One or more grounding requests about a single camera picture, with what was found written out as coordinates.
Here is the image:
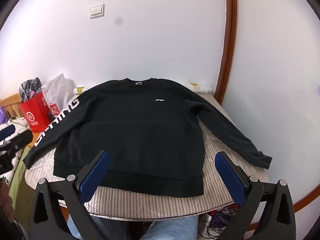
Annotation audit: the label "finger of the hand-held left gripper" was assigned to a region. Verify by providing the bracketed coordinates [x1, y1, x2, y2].
[0, 126, 34, 153]

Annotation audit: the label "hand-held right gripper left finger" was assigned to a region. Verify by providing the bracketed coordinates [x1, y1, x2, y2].
[29, 150, 111, 240]

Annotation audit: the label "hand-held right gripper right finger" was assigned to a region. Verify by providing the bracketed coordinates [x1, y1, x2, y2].
[214, 151, 297, 240]

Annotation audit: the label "black long-sleeve sweatshirt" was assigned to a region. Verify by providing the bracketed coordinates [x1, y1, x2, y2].
[23, 77, 273, 198]

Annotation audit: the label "person's left forearm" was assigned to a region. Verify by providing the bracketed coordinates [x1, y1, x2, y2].
[0, 182, 16, 223]

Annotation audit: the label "white patterned bedding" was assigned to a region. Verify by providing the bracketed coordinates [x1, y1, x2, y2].
[0, 117, 34, 180]

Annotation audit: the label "green cloth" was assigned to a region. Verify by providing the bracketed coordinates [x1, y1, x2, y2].
[9, 146, 33, 203]

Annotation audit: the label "red paper bag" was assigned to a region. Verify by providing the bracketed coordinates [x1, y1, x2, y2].
[19, 91, 54, 133]

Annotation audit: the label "wooden headboard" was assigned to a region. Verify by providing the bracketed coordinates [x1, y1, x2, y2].
[0, 94, 22, 118]

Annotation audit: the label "plaid cloth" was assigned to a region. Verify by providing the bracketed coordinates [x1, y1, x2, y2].
[19, 77, 43, 103]

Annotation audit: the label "striped beige quilted mat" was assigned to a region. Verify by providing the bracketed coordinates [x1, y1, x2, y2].
[24, 92, 269, 222]

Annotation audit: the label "white plastic bag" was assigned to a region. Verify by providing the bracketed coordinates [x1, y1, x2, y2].
[41, 73, 75, 120]

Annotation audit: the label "brown wooden baseboard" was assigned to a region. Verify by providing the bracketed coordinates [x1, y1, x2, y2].
[292, 192, 320, 214]

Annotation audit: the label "person's legs in jeans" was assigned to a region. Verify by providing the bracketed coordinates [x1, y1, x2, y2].
[67, 215, 200, 240]

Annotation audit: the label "white yellow-printed folded cloth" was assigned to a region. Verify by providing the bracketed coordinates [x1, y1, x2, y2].
[72, 81, 213, 95]

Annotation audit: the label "tangled floor cables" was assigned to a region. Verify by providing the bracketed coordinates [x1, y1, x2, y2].
[200, 204, 242, 239]

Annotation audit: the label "brown wooden door frame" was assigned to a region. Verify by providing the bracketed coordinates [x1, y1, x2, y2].
[214, 0, 237, 103]

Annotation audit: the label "white wall light switch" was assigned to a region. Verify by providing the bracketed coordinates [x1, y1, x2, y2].
[89, 3, 105, 19]

